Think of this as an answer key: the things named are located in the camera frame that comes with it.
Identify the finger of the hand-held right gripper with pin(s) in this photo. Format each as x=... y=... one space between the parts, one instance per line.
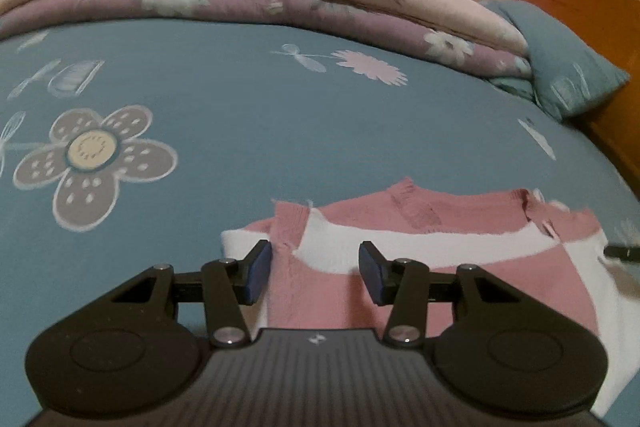
x=622 y=253

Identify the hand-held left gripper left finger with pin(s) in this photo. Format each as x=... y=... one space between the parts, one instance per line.
x=260 y=274

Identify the wooden headboard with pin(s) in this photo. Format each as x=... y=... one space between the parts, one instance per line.
x=600 y=22

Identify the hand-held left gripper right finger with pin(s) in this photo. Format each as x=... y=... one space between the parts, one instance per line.
x=372 y=277

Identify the blue pillow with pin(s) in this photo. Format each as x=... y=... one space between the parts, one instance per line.
x=565 y=57

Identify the blue floral bed sheet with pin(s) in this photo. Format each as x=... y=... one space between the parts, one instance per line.
x=250 y=132

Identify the pink and white knit sweater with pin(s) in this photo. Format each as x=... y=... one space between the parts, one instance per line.
x=325 y=297

